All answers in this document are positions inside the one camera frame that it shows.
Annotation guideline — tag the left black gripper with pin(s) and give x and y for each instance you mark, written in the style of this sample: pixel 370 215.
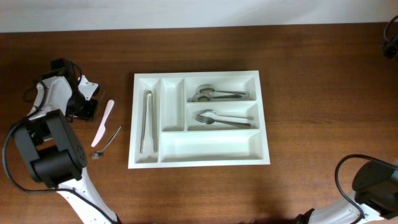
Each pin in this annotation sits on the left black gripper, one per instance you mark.
pixel 89 114

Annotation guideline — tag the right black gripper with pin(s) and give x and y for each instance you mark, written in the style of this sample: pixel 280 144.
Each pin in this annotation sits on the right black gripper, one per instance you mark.
pixel 393 47

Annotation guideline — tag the metal serving tongs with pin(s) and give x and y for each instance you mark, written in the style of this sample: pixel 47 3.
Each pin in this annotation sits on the metal serving tongs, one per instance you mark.
pixel 149 104

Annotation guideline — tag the large metal spoon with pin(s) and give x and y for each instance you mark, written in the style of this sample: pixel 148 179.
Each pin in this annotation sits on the large metal spoon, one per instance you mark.
pixel 201 97
pixel 207 89

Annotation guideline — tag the thin metal fork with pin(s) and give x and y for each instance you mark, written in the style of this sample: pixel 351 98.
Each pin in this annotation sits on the thin metal fork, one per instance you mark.
pixel 201 112

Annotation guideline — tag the thick handled metal fork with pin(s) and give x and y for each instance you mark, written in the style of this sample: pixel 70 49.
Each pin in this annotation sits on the thick handled metal fork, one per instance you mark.
pixel 208 120

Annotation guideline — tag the small metal teaspoon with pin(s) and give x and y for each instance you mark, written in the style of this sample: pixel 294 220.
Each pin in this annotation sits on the small metal teaspoon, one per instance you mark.
pixel 101 97

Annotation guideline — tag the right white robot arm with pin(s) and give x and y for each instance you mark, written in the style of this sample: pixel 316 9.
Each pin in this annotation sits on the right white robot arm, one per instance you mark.
pixel 373 196

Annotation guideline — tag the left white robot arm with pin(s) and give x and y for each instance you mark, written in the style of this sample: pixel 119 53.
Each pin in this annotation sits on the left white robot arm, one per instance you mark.
pixel 50 149

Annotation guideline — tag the pink plastic knife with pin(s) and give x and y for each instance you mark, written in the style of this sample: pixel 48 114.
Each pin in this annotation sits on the pink plastic knife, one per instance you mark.
pixel 101 129

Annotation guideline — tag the white cutlery tray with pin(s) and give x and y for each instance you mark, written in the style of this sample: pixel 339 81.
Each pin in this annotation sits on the white cutlery tray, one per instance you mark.
pixel 185 142

